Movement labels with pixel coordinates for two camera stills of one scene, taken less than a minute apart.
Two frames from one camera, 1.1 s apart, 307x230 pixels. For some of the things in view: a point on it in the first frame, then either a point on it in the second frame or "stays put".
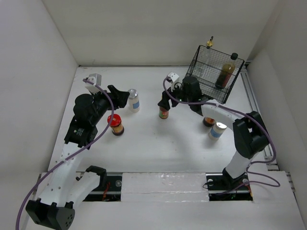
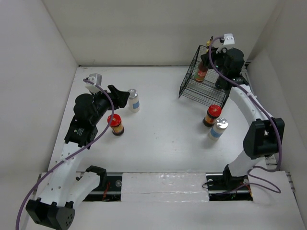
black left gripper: (118, 97) stays put
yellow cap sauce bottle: (163, 114) to (201, 73)
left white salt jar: (134, 100) stays put
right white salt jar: (217, 130) stays put
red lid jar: (118, 129) stays put
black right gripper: (164, 102) to (213, 53)
